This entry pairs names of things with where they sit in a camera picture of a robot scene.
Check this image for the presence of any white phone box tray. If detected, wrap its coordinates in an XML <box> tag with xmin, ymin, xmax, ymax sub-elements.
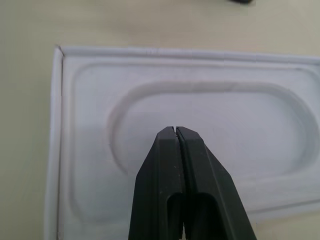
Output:
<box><xmin>48</xmin><ymin>44</ymin><xmax>320</xmax><ymax>240</ymax></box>

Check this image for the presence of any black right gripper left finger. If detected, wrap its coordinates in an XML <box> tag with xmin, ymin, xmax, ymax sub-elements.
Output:
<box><xmin>128</xmin><ymin>126</ymin><xmax>186</xmax><ymax>240</ymax></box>

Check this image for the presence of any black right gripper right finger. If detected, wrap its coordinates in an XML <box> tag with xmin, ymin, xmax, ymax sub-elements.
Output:
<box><xmin>175</xmin><ymin>126</ymin><xmax>258</xmax><ymax>240</ymax></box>

